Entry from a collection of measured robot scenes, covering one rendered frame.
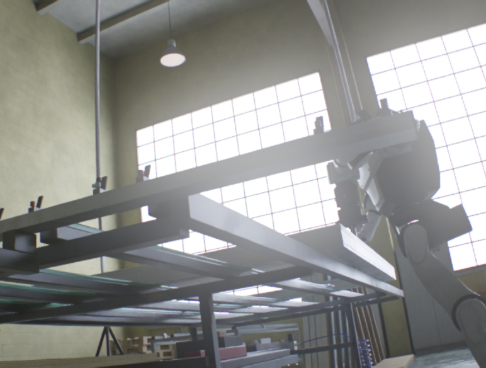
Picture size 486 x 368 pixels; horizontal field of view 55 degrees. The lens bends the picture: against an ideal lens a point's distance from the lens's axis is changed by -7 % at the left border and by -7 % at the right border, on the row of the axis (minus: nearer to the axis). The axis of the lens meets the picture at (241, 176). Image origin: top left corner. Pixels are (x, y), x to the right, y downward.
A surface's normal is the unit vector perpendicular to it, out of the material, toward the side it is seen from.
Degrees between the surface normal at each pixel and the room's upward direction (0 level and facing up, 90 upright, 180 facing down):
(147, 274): 90
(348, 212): 90
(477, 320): 90
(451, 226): 113
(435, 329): 90
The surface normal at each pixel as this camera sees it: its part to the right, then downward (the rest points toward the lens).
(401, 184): 0.01, -0.22
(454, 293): -0.45, -0.24
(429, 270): -0.13, 0.02
